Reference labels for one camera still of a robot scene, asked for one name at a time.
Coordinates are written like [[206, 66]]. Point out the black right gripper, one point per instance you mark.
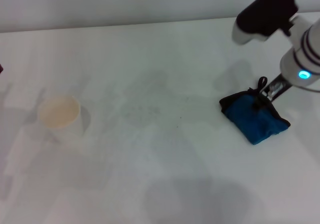
[[276, 88]]

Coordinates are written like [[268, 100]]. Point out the white paper cup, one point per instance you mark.
[[60, 113]]

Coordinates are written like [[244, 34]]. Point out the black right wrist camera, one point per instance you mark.
[[266, 13]]

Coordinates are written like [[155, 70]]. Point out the blue rag with black trim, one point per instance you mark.
[[252, 123]]

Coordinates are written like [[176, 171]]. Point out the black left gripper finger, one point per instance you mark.
[[1, 68]]

